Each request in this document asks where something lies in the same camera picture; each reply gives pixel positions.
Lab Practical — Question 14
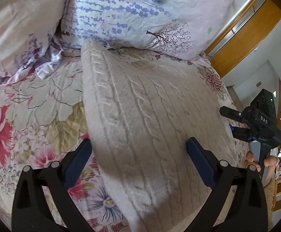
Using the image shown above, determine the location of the beige cable-knit sweater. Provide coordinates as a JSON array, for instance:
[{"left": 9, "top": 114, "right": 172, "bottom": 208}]
[{"left": 81, "top": 41, "right": 247, "bottom": 231}]

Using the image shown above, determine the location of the person's right hand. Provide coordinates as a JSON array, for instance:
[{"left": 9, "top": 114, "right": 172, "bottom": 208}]
[{"left": 244, "top": 151, "right": 279, "bottom": 188}]

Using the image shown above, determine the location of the floral quilted bedspread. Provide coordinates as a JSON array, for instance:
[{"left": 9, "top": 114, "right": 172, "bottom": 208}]
[{"left": 0, "top": 48, "right": 235, "bottom": 231}]

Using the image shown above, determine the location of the wooden headboard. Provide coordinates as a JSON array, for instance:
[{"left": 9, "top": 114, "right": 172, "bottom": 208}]
[{"left": 205, "top": 0, "right": 281, "bottom": 77}]

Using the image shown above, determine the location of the light blue lavender-print pillow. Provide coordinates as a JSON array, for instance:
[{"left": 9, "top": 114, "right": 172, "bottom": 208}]
[{"left": 61, "top": 0, "right": 234, "bottom": 60}]

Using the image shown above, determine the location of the mauve pink pillow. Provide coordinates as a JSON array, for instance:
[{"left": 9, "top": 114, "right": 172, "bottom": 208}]
[{"left": 0, "top": 0, "right": 66, "bottom": 85}]

